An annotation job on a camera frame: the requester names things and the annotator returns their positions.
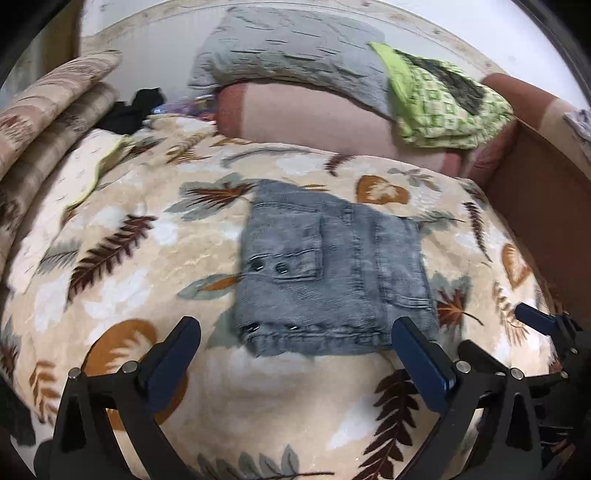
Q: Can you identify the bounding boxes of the small purple printed cloth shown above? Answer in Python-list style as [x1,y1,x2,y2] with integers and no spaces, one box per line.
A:
[152,93,219,121]

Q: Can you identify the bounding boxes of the black cloth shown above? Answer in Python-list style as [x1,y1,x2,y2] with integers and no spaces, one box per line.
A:
[98,88,168,137]

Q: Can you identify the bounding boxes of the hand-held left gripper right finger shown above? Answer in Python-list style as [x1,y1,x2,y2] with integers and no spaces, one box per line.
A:
[392,316,555,480]

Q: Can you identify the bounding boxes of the grey cloth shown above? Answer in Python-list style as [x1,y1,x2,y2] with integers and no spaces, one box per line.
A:
[187,7,402,121]

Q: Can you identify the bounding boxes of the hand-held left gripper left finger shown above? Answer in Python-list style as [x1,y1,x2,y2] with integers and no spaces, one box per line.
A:
[34,316,204,480]

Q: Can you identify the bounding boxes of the white patterned cloth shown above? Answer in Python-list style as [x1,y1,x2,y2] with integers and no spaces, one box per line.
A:
[562,107,591,149]

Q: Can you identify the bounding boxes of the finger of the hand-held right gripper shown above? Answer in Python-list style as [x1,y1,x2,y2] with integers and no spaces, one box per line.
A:
[514,302,584,370]
[457,340,573,394]

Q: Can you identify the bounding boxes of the pink sofa cushion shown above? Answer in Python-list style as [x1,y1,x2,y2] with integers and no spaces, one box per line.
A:
[216,78,465,177]

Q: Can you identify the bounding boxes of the yellow-green cloth strip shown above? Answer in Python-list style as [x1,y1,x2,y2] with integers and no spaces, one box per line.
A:
[64,135,136,219]

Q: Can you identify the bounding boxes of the leaf print blanket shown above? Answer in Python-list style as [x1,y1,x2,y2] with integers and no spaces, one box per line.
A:
[0,115,571,480]

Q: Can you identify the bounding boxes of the patterned sofa back cushions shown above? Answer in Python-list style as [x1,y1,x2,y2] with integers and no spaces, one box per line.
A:
[0,50,123,261]

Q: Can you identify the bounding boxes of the dark cloth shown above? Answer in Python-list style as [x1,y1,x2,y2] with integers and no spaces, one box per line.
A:
[0,381,38,449]

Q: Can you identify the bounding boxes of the grey denim pants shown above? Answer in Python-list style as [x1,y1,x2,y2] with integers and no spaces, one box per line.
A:
[235,179,440,358]

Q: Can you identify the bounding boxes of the green checked cloth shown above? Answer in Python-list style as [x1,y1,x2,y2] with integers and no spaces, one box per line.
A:
[368,41,515,151]

